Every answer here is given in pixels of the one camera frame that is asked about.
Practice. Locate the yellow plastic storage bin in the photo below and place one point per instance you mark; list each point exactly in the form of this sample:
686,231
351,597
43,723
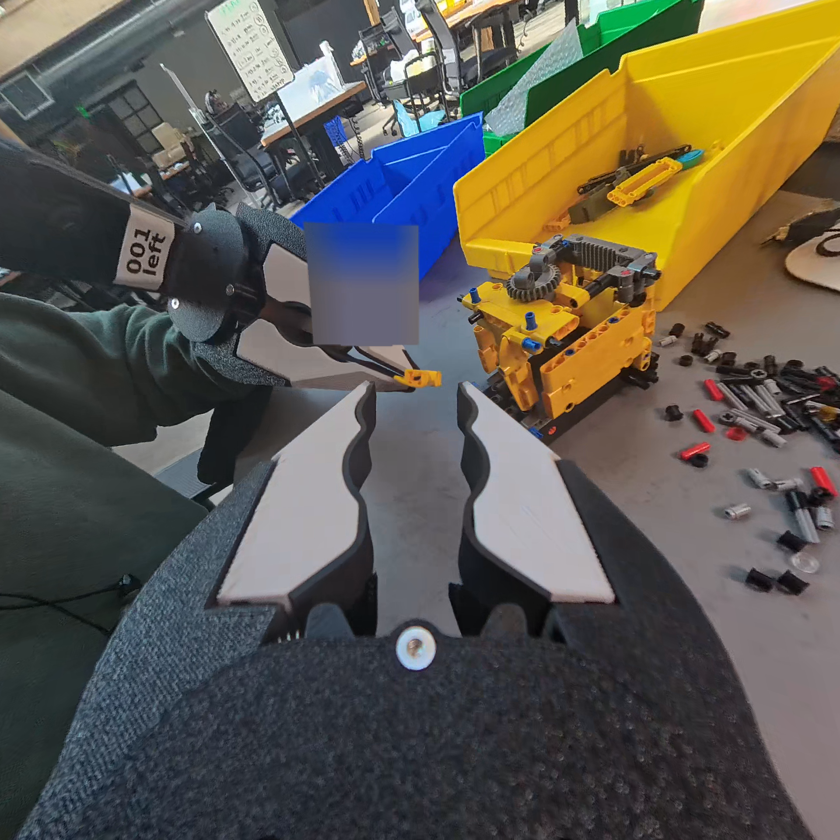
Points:
722,98

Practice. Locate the green plastic storage bin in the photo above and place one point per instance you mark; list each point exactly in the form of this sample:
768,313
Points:
623,33

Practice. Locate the yellow black lego model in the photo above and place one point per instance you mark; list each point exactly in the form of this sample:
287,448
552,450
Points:
577,354

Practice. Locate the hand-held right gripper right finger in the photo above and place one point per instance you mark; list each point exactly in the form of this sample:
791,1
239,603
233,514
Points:
531,525

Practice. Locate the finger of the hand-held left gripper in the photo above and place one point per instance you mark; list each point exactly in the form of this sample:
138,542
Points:
315,371
285,275

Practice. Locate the clear bubble wrap sheet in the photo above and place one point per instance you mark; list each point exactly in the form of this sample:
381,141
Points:
538,85

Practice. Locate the blue plastic storage bin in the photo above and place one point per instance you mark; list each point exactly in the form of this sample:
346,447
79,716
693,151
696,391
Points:
446,177

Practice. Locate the white wooden book stand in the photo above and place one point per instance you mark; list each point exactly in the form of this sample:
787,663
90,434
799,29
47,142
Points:
810,269

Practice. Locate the pile of small lego pins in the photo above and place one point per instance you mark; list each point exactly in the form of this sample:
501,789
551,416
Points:
774,407

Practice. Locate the wooden desk with equipment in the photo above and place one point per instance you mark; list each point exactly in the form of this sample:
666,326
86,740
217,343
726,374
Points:
315,105

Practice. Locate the heap of mixed lego beams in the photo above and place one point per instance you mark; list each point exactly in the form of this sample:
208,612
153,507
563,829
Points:
630,184

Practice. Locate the person's left forearm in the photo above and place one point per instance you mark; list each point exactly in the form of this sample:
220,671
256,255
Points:
98,367

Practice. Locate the whiteboard sign on stand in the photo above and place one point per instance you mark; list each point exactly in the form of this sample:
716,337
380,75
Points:
246,46

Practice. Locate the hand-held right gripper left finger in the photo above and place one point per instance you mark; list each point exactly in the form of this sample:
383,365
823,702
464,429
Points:
302,525

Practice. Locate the black mesh office chair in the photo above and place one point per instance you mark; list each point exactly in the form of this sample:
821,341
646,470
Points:
439,46

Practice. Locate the yellow thin lego liftarm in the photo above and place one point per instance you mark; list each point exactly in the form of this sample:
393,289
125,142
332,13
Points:
420,378

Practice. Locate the person's green sweatshirt torso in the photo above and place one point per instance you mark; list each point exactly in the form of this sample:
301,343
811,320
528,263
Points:
65,525

